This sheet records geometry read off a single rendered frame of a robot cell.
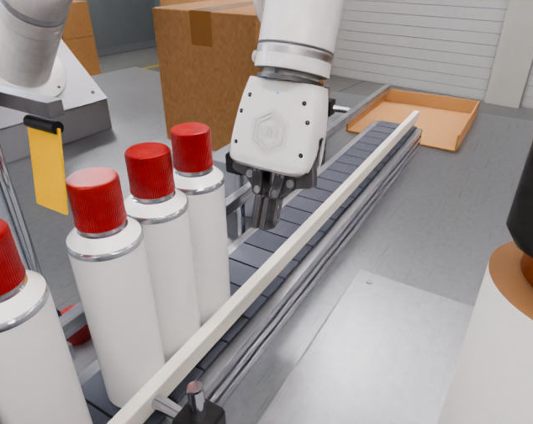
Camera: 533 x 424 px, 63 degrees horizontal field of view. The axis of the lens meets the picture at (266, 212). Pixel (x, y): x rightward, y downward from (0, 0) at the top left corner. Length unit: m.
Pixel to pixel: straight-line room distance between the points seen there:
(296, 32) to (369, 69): 4.68
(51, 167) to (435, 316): 0.39
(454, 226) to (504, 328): 0.53
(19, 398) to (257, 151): 0.32
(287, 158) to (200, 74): 0.47
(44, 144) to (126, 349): 0.16
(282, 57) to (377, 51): 4.62
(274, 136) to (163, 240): 0.20
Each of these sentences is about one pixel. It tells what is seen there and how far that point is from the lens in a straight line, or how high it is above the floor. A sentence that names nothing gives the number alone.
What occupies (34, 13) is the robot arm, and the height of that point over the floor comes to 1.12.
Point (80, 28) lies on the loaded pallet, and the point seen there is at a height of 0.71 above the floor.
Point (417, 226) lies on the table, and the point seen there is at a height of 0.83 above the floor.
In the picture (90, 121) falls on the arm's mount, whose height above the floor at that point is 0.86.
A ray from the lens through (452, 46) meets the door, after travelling 4.80.
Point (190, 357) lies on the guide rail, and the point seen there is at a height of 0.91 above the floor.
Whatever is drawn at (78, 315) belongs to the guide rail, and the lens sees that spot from 0.39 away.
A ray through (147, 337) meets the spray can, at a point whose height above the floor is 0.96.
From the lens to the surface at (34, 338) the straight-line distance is 0.29.
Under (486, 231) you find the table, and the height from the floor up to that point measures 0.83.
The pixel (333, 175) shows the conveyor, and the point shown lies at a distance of 0.77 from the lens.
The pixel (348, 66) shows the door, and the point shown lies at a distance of 5.26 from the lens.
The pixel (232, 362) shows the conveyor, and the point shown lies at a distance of 0.44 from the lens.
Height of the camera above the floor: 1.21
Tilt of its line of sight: 30 degrees down
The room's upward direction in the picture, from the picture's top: straight up
